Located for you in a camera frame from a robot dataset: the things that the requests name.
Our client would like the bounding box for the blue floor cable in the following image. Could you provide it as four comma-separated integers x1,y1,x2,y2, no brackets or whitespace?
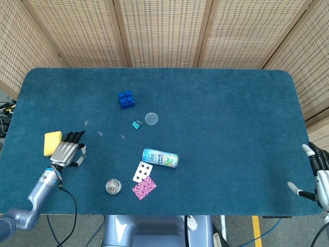
47,215,65,247
253,218,283,247
87,215,106,247

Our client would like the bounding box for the six of clubs card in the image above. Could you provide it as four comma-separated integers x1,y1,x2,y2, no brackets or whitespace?
132,161,154,184

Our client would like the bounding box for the blue toy building brick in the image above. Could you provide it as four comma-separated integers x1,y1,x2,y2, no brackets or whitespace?
118,90,136,110

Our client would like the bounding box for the yellow sponge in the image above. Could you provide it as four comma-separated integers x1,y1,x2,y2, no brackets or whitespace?
43,131,63,157

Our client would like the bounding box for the tangled cables and power strip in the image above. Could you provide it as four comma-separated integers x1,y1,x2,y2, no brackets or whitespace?
0,99,17,138

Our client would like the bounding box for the light blue drink can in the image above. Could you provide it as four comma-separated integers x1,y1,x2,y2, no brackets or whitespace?
142,148,179,169

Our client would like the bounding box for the black left hand cable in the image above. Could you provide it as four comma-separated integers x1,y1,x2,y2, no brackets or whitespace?
58,185,78,247

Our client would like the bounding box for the clear jar of paper clips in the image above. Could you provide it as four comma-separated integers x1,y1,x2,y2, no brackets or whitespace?
105,179,123,196

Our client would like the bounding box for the black right hand cable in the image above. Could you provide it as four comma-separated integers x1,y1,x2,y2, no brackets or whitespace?
309,225,329,247

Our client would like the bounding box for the clear round plastic lid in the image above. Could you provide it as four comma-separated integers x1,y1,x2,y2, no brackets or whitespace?
144,112,159,127

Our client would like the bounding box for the woven folding screen panel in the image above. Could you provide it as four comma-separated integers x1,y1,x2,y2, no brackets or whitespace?
114,0,214,68
0,0,65,100
22,0,129,68
197,0,313,69
262,0,329,152

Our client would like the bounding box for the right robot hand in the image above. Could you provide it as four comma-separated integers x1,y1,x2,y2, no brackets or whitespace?
287,141,329,209

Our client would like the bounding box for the grey-blue robot torso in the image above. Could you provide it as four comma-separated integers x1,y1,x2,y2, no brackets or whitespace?
102,215,214,247

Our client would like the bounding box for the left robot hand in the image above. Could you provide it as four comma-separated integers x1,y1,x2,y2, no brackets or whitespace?
49,130,87,169

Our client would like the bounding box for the pink patterned playing card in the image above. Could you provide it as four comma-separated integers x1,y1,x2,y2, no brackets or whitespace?
132,175,157,201

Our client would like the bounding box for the white perforated bracket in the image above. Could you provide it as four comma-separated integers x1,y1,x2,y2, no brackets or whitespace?
185,215,198,232

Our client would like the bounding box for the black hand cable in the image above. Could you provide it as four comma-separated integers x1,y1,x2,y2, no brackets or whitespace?
58,185,78,247
309,225,329,247

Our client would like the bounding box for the blue felt table cover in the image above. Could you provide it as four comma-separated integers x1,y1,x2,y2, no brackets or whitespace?
0,67,322,216

